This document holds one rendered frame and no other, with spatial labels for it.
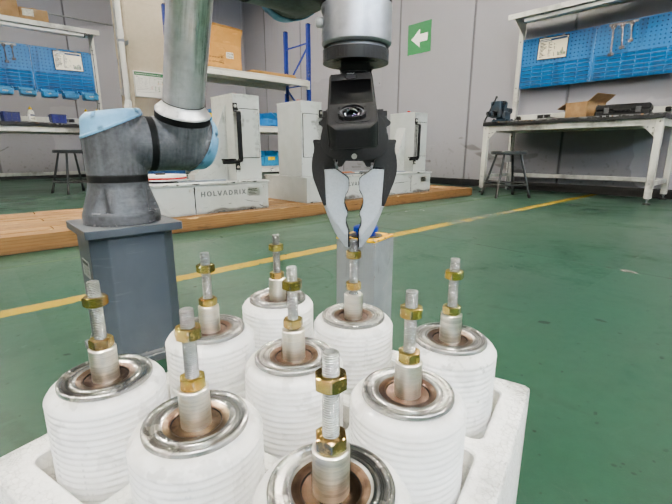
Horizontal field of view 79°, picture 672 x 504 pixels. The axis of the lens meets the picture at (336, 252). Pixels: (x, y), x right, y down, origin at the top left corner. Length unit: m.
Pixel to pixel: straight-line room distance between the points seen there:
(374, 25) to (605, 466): 0.67
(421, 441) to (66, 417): 0.27
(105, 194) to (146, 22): 6.22
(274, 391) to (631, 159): 5.01
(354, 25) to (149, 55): 6.58
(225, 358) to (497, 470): 0.27
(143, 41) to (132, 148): 6.09
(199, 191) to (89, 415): 2.25
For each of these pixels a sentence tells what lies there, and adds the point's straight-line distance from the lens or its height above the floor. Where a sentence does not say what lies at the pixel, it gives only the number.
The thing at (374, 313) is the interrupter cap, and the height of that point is 0.25.
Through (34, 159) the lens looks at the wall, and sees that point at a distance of 8.77.
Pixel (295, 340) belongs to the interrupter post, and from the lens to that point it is 0.40.
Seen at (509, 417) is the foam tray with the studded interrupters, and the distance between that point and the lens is 0.49.
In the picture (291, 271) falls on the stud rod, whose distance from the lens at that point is 0.38.
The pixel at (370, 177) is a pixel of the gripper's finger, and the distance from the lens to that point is 0.46.
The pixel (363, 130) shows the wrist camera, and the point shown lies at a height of 0.46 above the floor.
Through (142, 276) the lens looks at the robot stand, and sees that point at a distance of 0.95.
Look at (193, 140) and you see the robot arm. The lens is 0.97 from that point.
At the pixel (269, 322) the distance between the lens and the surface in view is 0.53.
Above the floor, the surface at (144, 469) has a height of 0.25.
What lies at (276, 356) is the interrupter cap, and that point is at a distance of 0.42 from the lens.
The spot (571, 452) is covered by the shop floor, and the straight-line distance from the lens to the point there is 0.78.
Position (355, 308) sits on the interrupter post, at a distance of 0.49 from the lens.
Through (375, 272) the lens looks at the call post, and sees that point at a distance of 0.63.
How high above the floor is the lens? 0.45
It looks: 14 degrees down
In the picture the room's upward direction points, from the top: straight up
